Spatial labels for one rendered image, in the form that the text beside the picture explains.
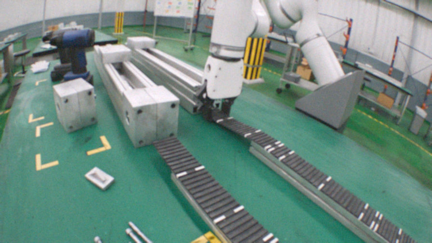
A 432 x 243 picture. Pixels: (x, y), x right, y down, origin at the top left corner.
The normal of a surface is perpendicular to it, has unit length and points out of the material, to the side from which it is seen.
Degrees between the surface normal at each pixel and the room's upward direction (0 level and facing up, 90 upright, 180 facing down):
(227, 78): 90
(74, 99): 90
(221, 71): 87
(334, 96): 90
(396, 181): 0
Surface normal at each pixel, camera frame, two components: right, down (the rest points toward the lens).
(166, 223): 0.14, -0.87
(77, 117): 0.79, 0.38
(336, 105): -0.73, 0.23
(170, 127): 0.59, 0.45
